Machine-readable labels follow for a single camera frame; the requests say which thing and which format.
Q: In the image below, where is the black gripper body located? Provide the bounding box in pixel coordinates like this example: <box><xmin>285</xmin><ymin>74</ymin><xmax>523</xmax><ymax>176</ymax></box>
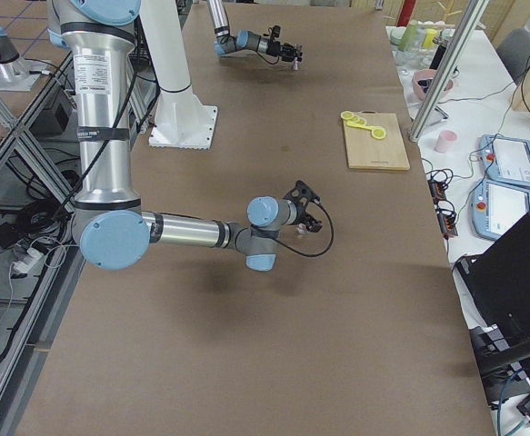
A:
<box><xmin>267</xmin><ymin>39</ymin><xmax>297</xmax><ymax>63</ymax></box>
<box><xmin>293</xmin><ymin>200</ymin><xmax>323</xmax><ymax>233</ymax></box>

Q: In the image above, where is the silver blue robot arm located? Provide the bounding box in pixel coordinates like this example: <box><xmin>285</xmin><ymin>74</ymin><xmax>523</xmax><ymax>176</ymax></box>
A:
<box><xmin>47</xmin><ymin>1</ymin><xmax>323</xmax><ymax>272</ymax></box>
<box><xmin>207</xmin><ymin>0</ymin><xmax>303</xmax><ymax>70</ymax></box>

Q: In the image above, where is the green plastic cup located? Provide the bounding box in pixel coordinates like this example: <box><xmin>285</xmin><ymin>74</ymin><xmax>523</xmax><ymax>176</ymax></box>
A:
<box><xmin>398</xmin><ymin>20</ymin><xmax>419</xmax><ymax>52</ymax></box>

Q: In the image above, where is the yellow cup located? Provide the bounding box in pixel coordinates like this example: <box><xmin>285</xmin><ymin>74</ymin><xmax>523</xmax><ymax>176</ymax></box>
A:
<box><xmin>422</xmin><ymin>28</ymin><xmax>438</xmax><ymax>50</ymax></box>

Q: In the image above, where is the pink plastic cup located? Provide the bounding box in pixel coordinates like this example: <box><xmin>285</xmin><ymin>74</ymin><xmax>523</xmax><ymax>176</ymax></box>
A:
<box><xmin>434</xmin><ymin>130</ymin><xmax>458</xmax><ymax>154</ymax></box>

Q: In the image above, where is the bamboo cutting board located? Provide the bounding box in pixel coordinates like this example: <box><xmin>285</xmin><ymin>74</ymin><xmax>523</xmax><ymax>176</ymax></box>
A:
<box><xmin>342</xmin><ymin>111</ymin><xmax>410</xmax><ymax>171</ymax></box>

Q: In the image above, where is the lemon slice at board corner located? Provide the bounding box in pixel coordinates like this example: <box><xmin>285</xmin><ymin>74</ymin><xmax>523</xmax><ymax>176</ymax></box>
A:
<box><xmin>340</xmin><ymin>111</ymin><xmax>355</xmax><ymax>121</ymax></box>

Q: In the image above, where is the yellow plastic spoon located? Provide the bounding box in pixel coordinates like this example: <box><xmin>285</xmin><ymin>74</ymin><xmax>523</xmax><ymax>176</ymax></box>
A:
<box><xmin>346</xmin><ymin>122</ymin><xmax>385</xmax><ymax>134</ymax></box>

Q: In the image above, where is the pink bowl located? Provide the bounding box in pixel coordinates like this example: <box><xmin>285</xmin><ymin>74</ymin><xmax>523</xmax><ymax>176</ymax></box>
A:
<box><xmin>412</xmin><ymin>69</ymin><xmax>454</xmax><ymax>102</ymax></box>

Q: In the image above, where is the near teach pendant tablet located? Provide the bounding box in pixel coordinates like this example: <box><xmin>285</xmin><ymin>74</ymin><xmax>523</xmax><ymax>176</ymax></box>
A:
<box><xmin>467</xmin><ymin>178</ymin><xmax>530</xmax><ymax>241</ymax></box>

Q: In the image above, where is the teach pendant tablet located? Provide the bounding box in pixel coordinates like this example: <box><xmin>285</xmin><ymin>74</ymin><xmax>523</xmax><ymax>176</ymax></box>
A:
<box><xmin>467</xmin><ymin>178</ymin><xmax>530</xmax><ymax>241</ymax></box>
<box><xmin>478</xmin><ymin>134</ymin><xmax>530</xmax><ymax>189</ymax></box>

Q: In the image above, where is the far teach pendant tablet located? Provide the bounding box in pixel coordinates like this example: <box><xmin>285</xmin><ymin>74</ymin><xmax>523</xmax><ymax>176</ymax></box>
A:
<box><xmin>478</xmin><ymin>134</ymin><xmax>530</xmax><ymax>189</ymax></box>

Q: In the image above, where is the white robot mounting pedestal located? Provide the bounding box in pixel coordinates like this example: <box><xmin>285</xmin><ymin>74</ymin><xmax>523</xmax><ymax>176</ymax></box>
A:
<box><xmin>139</xmin><ymin>0</ymin><xmax>218</xmax><ymax>150</ymax></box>

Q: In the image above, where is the aluminium frame post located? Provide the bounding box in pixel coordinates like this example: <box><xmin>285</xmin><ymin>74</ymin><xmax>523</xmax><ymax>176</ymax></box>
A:
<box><xmin>408</xmin><ymin>0</ymin><xmax>489</xmax><ymax>143</ymax></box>

